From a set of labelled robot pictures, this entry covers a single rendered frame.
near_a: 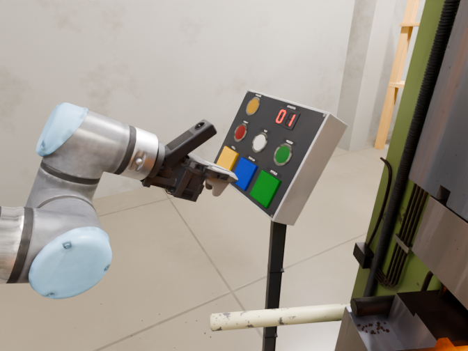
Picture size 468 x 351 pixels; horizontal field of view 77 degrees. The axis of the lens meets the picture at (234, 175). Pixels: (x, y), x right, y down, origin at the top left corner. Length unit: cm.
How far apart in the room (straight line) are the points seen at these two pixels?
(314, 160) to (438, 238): 33
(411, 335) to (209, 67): 260
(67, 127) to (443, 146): 51
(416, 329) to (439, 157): 26
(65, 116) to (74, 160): 7
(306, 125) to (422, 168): 31
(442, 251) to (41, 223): 50
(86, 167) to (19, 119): 220
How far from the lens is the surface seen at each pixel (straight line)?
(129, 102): 269
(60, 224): 42
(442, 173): 46
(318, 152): 71
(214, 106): 294
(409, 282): 80
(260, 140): 80
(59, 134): 49
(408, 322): 57
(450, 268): 47
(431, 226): 48
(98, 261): 42
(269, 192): 72
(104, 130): 50
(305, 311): 95
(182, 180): 57
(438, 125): 46
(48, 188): 53
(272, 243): 100
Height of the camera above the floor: 136
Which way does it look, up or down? 26 degrees down
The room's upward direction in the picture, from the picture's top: straight up
